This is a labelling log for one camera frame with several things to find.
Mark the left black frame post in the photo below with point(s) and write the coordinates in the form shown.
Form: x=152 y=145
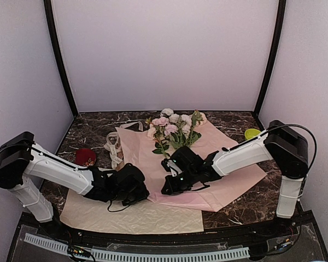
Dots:
x=49 y=14

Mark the cream printed ribbon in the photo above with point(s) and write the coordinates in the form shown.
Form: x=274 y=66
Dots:
x=113 y=145

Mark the red floral bowl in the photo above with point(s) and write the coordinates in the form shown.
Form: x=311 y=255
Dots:
x=85 y=157

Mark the yellow-green plastic bowl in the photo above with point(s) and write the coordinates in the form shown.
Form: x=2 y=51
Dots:
x=251 y=133

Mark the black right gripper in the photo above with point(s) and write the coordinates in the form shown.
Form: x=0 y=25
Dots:
x=172 y=188

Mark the cream wrapping paper sheet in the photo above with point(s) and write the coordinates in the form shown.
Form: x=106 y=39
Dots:
x=144 y=217

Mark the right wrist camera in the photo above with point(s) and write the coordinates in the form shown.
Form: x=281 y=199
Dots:
x=180 y=160

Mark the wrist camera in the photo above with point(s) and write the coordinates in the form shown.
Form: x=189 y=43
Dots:
x=180 y=160
x=129 y=177

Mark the black frame post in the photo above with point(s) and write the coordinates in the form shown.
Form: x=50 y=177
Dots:
x=271 y=57
x=49 y=14

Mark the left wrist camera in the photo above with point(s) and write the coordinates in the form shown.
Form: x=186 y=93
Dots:
x=129 y=177

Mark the pink fake flower bunch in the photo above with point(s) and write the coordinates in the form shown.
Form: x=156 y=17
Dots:
x=160 y=131

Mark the grey slotted cable duct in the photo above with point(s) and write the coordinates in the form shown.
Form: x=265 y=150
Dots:
x=122 y=252

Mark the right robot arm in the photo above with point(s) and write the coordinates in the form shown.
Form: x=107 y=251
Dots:
x=279 y=143

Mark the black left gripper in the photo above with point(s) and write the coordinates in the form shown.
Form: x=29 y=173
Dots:
x=143 y=194

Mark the right black frame post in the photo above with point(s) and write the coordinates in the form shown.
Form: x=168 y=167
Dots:
x=271 y=57

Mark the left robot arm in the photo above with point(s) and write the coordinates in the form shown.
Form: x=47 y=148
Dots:
x=21 y=158

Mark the small circuit board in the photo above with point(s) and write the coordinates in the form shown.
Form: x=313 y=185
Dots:
x=78 y=251

